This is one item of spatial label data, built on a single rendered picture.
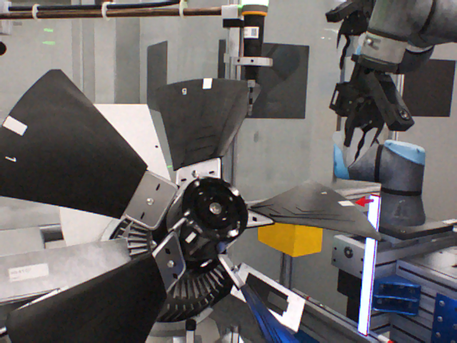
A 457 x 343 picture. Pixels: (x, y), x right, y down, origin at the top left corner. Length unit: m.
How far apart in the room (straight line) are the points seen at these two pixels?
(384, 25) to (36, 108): 0.59
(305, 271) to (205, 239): 1.32
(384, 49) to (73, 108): 0.54
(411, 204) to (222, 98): 0.72
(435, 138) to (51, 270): 4.72
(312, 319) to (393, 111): 0.65
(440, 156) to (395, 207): 3.90
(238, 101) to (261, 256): 0.99
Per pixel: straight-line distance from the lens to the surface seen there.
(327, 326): 1.31
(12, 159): 0.84
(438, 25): 0.94
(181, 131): 0.97
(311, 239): 1.33
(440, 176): 5.42
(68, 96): 0.84
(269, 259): 1.92
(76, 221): 1.03
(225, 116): 0.96
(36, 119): 0.84
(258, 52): 0.86
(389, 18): 0.92
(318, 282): 2.14
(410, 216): 1.50
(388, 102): 0.90
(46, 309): 0.67
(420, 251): 1.58
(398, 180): 1.49
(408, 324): 1.53
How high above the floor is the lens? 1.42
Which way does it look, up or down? 10 degrees down
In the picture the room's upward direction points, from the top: 2 degrees clockwise
